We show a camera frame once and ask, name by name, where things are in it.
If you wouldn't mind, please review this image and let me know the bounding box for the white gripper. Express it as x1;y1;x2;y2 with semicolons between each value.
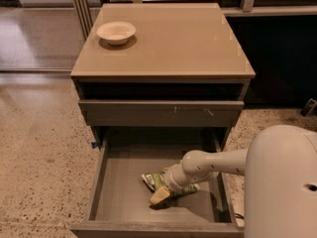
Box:
150;163;197;205

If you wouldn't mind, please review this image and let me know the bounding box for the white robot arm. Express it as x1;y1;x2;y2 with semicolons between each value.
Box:
150;125;317;238

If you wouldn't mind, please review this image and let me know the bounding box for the brown drawer cabinet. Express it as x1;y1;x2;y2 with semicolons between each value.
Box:
71;3;255;144

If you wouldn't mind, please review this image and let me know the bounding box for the small dark floor device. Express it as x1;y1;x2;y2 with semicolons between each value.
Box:
300;98;317;117

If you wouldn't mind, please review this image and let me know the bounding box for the white paper bowl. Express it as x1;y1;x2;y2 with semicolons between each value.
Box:
96;21;136;46

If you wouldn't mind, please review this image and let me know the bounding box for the green jalapeno chip bag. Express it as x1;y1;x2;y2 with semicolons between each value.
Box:
142;171;200;197

